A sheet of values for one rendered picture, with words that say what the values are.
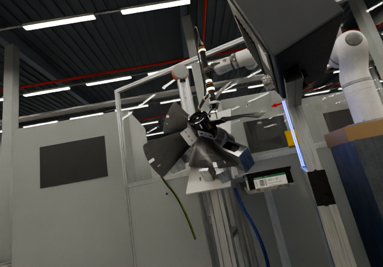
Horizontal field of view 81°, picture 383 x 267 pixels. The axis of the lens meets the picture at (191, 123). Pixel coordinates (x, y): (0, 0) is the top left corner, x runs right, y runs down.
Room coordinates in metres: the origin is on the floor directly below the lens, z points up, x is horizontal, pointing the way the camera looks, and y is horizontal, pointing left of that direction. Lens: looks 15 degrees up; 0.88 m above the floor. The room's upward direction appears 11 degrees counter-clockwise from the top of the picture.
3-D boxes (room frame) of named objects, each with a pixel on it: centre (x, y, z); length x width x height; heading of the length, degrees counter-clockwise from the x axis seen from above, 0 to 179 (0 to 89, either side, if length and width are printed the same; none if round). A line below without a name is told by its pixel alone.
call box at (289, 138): (1.35, -0.59, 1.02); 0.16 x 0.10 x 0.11; 158
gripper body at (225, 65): (1.17, -0.25, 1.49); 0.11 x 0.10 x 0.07; 68
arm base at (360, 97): (1.02, -0.80, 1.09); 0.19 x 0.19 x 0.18
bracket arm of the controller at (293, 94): (0.49, -0.24, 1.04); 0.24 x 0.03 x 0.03; 158
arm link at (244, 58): (1.12, -0.38, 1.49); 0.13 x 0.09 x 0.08; 68
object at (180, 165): (1.40, 0.15, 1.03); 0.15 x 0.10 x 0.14; 158
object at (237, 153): (1.22, -0.20, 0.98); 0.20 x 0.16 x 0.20; 158
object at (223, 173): (1.22, -0.12, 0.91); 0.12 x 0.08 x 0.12; 158
